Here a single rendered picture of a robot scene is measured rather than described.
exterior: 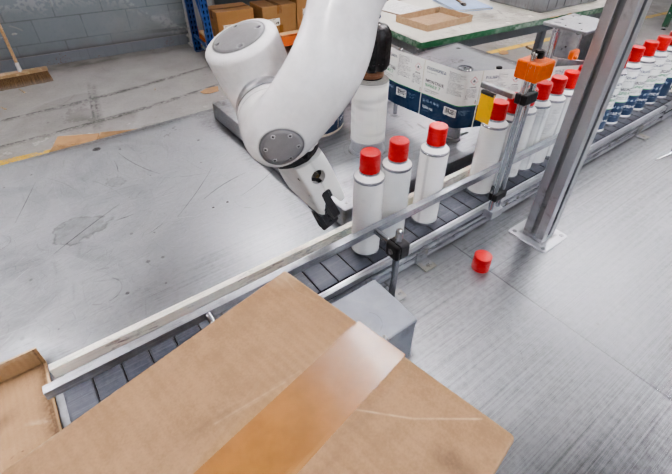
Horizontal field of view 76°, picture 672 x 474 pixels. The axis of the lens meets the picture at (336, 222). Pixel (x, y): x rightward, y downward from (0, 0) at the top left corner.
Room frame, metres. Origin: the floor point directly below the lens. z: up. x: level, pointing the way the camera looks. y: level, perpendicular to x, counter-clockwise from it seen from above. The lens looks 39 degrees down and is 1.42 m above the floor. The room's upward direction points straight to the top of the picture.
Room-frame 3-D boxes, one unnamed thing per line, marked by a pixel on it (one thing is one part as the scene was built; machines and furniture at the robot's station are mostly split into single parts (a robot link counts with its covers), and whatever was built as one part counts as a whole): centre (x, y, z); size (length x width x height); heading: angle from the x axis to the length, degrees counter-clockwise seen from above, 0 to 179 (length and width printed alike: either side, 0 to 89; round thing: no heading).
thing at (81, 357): (0.64, -0.05, 0.91); 1.07 x 0.01 x 0.02; 126
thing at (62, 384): (0.58, -0.10, 0.96); 1.07 x 0.01 x 0.01; 126
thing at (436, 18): (2.47, -0.53, 0.82); 0.34 x 0.24 x 0.03; 126
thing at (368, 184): (0.59, -0.05, 0.98); 0.05 x 0.05 x 0.20
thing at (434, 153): (0.68, -0.18, 0.98); 0.05 x 0.05 x 0.20
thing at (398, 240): (0.53, -0.09, 0.91); 0.07 x 0.03 x 0.16; 36
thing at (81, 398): (0.78, -0.30, 0.86); 1.65 x 0.08 x 0.04; 126
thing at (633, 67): (1.11, -0.76, 0.98); 0.05 x 0.05 x 0.20
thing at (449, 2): (2.86, -0.76, 0.81); 0.32 x 0.24 x 0.01; 16
